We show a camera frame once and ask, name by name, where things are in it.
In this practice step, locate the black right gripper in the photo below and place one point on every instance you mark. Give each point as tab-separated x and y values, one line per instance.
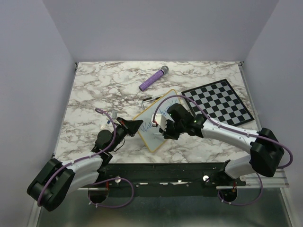
166	134

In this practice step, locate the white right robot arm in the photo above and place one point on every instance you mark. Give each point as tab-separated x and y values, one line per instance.
263	151

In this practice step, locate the black white chessboard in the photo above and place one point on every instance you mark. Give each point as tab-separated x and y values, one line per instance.
220	101

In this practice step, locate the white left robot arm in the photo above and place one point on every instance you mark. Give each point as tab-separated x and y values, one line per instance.
57	179

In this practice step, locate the purple glitter microphone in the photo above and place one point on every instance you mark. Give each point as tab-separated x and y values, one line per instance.
157	75

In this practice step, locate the wire whiteboard stand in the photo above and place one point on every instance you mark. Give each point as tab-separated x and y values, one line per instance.
148	100

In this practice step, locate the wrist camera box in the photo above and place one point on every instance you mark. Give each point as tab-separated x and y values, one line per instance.
113	114
159	121

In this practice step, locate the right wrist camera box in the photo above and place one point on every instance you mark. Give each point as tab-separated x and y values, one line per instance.
159	121

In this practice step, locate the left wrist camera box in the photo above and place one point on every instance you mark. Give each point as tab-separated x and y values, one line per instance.
113	114

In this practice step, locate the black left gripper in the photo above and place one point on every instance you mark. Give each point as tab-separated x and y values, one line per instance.
130	126

